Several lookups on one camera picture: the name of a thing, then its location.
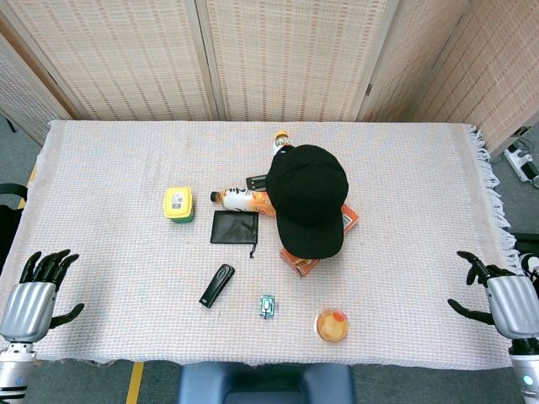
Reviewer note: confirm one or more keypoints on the small green wind-up toy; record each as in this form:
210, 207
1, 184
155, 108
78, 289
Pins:
267, 306

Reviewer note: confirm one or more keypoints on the black white patterned object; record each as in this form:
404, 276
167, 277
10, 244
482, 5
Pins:
531, 269

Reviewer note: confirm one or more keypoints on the black baseball cap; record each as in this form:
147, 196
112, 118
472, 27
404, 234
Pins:
307, 198

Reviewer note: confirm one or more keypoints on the metal screen hinge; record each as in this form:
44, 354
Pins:
369, 89

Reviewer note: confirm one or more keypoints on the woven folding screen panel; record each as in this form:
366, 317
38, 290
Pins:
290, 54
505, 71
417, 54
19, 97
118, 54

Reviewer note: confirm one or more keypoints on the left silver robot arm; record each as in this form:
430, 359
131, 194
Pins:
14, 370

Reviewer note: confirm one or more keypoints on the orange fruit jelly cup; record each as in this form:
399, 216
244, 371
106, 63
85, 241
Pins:
332, 326

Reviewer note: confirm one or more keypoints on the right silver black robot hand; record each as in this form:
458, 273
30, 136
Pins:
511, 307

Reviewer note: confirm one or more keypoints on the white power strip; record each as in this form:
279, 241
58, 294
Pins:
522, 162

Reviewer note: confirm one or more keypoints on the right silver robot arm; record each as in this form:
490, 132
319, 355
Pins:
525, 370

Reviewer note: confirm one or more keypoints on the orange drink bottle black cap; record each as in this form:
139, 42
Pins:
240, 200

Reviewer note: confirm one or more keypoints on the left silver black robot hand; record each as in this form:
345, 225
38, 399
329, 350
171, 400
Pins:
27, 309

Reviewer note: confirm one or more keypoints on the pale woven tablecloth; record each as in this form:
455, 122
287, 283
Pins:
126, 168

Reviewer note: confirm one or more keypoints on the black stapler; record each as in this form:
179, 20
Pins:
217, 286

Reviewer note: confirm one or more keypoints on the black frame beside table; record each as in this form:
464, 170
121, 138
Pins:
9, 227

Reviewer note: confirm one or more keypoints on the green container with yellow lid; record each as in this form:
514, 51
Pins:
178, 204

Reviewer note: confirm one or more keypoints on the orange cardboard box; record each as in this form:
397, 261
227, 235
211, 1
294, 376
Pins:
302, 264

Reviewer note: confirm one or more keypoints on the brown drink bottle orange cap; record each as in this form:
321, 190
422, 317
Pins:
281, 143

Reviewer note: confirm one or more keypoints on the small black flat device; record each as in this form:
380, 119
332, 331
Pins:
256, 182

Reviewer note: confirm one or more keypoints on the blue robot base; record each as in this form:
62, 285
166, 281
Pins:
265, 383

